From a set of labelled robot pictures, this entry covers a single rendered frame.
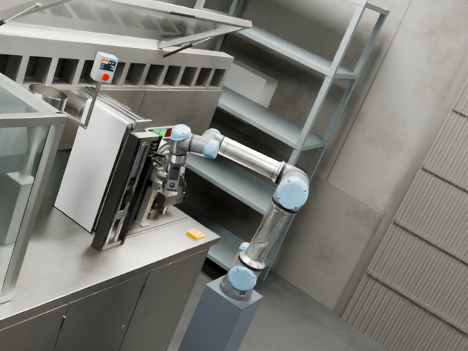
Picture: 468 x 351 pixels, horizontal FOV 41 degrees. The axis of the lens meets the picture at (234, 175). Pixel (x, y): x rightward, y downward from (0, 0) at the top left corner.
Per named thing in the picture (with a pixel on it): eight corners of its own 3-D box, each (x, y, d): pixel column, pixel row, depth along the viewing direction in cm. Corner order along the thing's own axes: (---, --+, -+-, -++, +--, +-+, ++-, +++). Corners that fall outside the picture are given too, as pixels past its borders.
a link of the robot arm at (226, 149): (315, 170, 260) (209, 120, 262) (314, 177, 250) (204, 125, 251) (303, 193, 264) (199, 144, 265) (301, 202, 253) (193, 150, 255)
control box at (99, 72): (95, 81, 231) (103, 56, 228) (89, 75, 236) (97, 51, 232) (112, 86, 235) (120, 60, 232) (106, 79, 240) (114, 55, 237)
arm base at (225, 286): (256, 294, 280) (264, 276, 277) (240, 304, 267) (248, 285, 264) (230, 276, 286) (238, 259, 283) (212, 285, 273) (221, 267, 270)
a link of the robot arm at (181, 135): (189, 137, 240) (168, 131, 241) (186, 159, 247) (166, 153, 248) (195, 126, 246) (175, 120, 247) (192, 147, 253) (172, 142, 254)
